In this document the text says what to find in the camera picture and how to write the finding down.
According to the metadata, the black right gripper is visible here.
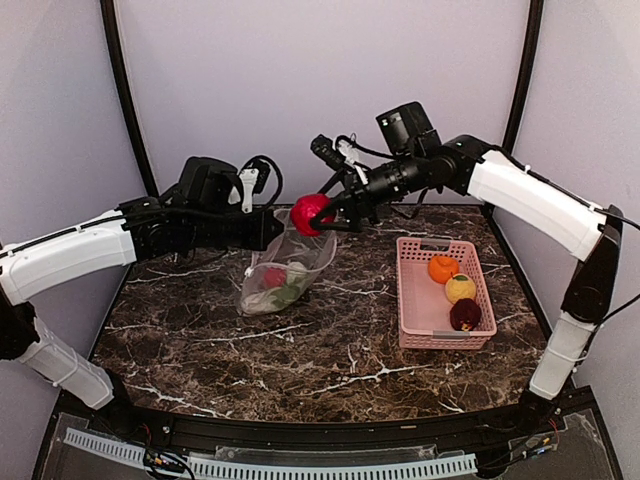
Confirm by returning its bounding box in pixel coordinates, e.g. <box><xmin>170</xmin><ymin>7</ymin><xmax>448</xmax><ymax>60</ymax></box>
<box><xmin>309</xmin><ymin>149</ymin><xmax>426</xmax><ymax>231</ymax></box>

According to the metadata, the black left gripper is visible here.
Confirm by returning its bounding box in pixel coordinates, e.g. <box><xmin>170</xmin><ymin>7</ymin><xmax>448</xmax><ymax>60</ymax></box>
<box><xmin>187</xmin><ymin>205</ymin><xmax>284</xmax><ymax>250</ymax></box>

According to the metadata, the red toy pepper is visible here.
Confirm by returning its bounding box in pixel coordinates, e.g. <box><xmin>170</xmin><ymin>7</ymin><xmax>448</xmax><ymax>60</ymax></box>
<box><xmin>290</xmin><ymin>193</ymin><xmax>330</xmax><ymax>237</ymax></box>

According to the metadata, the red toy apple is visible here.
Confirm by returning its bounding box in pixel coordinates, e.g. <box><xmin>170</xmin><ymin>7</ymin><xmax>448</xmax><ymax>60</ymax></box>
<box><xmin>263</xmin><ymin>267</ymin><xmax>287</xmax><ymax>289</ymax></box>

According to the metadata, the clear zip top bag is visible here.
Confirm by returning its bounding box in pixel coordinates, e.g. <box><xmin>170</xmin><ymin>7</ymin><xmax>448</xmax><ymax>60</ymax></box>
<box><xmin>238</xmin><ymin>208</ymin><xmax>337</xmax><ymax>316</ymax></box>

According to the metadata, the white toy vegetable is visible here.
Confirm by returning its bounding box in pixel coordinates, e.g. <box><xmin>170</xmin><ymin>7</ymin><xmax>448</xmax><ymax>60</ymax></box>
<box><xmin>286</xmin><ymin>261</ymin><xmax>309</xmax><ymax>284</ymax></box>
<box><xmin>239</xmin><ymin>291</ymin><xmax>275</xmax><ymax>315</ymax></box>

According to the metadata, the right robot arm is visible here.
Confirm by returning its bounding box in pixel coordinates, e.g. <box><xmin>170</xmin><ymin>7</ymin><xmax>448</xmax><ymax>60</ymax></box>
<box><xmin>302</xmin><ymin>102</ymin><xmax>624</xmax><ymax>434</ymax></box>

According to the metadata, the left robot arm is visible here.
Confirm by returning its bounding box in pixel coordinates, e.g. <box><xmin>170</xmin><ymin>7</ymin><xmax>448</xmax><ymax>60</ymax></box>
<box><xmin>1</xmin><ymin>155</ymin><xmax>284</xmax><ymax>436</ymax></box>

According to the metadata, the orange toy tangerine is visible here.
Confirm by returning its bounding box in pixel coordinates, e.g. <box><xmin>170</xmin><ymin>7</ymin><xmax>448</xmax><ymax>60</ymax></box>
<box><xmin>427</xmin><ymin>255</ymin><xmax>460</xmax><ymax>284</ymax></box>

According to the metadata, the pink plastic basket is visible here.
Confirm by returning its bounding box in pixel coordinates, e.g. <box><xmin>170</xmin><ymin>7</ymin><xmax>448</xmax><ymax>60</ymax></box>
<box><xmin>396</xmin><ymin>237</ymin><xmax>497</xmax><ymax>350</ymax></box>

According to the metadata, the yellow toy fruit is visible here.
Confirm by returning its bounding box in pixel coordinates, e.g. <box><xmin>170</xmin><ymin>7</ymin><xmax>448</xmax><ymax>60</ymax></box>
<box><xmin>445</xmin><ymin>273</ymin><xmax>477</xmax><ymax>304</ymax></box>

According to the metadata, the dark red toy fruit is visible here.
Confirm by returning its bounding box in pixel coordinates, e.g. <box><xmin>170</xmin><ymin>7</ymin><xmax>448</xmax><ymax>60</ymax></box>
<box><xmin>449</xmin><ymin>298</ymin><xmax>482</xmax><ymax>332</ymax></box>

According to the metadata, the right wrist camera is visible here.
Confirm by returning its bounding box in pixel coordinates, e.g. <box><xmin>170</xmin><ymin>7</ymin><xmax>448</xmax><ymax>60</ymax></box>
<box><xmin>310</xmin><ymin>134</ymin><xmax>367</xmax><ymax>173</ymax></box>

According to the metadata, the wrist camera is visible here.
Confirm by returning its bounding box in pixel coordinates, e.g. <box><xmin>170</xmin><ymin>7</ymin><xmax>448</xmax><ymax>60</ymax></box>
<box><xmin>310</xmin><ymin>134</ymin><xmax>367</xmax><ymax>173</ymax></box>
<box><xmin>239</xmin><ymin>167</ymin><xmax>270</xmax><ymax>214</ymax></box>

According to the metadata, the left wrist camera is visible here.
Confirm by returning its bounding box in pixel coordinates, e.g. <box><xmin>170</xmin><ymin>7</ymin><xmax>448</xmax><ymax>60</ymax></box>
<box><xmin>239</xmin><ymin>167</ymin><xmax>270</xmax><ymax>214</ymax></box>

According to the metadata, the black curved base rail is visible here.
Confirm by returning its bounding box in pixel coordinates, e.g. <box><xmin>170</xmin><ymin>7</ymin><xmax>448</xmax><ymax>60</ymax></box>
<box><xmin>59</xmin><ymin>388</ymin><xmax>577</xmax><ymax>453</ymax></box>

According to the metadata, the left black frame post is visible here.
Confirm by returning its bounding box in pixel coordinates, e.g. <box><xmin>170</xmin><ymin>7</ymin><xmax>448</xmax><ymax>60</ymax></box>
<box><xmin>99</xmin><ymin>0</ymin><xmax>159</xmax><ymax>196</ymax></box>

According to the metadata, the black frame post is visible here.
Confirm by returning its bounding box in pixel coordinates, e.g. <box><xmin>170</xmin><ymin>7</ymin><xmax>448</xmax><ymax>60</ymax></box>
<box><xmin>99</xmin><ymin>0</ymin><xmax>159</xmax><ymax>196</ymax></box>
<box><xmin>502</xmin><ymin>0</ymin><xmax>545</xmax><ymax>153</ymax></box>

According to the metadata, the white slotted cable duct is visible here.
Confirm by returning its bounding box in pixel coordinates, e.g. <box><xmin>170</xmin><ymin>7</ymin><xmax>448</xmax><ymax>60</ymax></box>
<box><xmin>63</xmin><ymin>427</ymin><xmax>477</xmax><ymax>480</ymax></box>

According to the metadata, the right black frame post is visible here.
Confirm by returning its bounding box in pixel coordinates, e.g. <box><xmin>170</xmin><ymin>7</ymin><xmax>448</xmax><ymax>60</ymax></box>
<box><xmin>502</xmin><ymin>0</ymin><xmax>545</xmax><ymax>153</ymax></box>

